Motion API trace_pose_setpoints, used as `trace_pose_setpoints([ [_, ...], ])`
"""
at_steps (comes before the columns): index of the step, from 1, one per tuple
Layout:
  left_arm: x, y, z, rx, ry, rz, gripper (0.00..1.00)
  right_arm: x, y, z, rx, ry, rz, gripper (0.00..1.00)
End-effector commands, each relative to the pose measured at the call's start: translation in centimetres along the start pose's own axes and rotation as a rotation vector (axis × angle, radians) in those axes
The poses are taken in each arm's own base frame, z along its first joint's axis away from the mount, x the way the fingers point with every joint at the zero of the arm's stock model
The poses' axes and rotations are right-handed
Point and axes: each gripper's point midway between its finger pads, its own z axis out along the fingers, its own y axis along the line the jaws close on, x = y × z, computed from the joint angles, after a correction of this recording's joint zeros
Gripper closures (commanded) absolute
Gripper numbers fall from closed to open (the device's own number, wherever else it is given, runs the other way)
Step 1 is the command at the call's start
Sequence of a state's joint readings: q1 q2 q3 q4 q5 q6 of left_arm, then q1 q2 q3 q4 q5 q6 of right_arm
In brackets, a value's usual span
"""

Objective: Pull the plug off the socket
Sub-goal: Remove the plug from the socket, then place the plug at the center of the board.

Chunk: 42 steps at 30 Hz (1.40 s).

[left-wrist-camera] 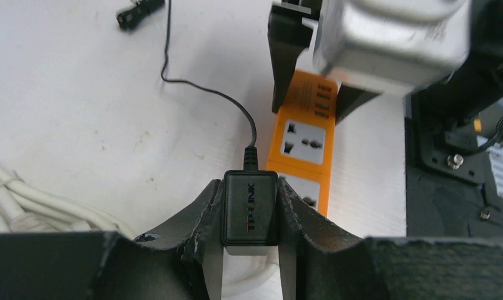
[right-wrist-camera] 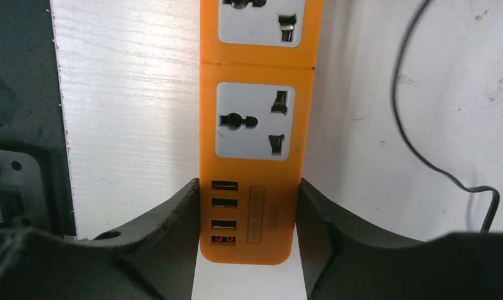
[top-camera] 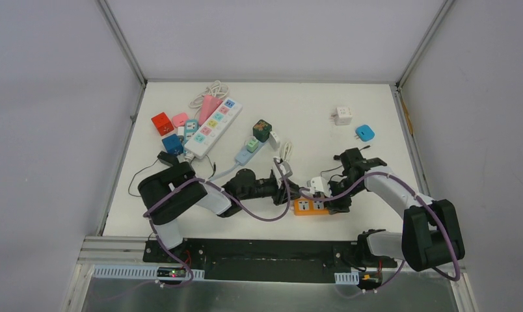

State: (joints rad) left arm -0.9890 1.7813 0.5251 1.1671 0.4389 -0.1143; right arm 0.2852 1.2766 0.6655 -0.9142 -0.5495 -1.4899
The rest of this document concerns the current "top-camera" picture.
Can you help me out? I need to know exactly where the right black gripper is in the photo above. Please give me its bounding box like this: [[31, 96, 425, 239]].
[[321, 177, 363, 214]]

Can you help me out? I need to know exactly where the black plug adapter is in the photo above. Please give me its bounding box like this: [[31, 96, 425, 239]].
[[299, 187, 314, 200]]

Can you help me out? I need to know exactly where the orange power strip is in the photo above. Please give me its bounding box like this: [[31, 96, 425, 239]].
[[293, 198, 330, 216]]

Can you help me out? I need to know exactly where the blue folding plug adapter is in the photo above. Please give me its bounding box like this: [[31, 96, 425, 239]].
[[355, 124, 375, 142]]

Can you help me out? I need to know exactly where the white tiger cube adapter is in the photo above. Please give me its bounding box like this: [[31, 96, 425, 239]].
[[330, 107, 353, 126]]

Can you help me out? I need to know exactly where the white multicolour power strip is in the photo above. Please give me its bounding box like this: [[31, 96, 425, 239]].
[[184, 97, 243, 163]]

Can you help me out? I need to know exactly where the red cube socket adapter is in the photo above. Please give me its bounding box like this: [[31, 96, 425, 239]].
[[151, 112, 174, 137]]

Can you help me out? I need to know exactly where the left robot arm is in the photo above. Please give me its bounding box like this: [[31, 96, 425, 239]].
[[137, 162, 300, 263]]

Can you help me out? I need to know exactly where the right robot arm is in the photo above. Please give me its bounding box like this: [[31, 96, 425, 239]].
[[324, 148, 466, 272]]

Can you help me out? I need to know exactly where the light green plug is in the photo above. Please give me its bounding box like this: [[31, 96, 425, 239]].
[[245, 136, 260, 153]]

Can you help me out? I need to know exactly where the small white cube adapter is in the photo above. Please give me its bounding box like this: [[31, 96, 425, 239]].
[[269, 131, 281, 151]]

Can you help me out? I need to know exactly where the light blue power strip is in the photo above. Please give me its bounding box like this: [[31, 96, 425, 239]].
[[208, 142, 265, 181]]

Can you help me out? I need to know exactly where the dark green cube adapter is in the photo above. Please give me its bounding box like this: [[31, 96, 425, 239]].
[[252, 119, 273, 142]]

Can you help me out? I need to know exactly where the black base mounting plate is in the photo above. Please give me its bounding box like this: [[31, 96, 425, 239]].
[[142, 238, 398, 284]]

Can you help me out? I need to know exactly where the teal power strip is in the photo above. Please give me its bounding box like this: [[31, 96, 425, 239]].
[[183, 119, 198, 144]]

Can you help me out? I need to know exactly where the pink wedge power strip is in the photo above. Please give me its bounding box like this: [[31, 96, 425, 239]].
[[198, 94, 223, 125]]

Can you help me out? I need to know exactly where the dark blue cube adapter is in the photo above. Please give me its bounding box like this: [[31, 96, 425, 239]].
[[161, 134, 184, 156]]

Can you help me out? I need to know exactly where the pink square adapter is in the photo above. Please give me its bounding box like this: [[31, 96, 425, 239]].
[[171, 112, 189, 128]]

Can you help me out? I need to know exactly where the white usb cable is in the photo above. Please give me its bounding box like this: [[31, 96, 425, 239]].
[[278, 140, 294, 164]]

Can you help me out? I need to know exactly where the black thin cable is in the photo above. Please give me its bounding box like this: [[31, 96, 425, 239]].
[[319, 145, 372, 182]]

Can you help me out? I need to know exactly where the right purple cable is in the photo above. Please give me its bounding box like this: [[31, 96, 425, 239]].
[[299, 172, 463, 299]]

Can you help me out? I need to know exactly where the purple cable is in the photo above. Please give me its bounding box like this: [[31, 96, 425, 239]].
[[299, 172, 463, 299], [143, 159, 293, 290]]

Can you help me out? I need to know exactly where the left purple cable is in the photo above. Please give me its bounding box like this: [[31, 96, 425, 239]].
[[143, 159, 293, 290]]

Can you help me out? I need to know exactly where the white coiled cable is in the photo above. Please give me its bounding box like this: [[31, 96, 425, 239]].
[[188, 80, 230, 109]]

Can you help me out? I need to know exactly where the black charger with cable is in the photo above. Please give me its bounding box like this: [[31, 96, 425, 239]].
[[137, 151, 196, 206]]

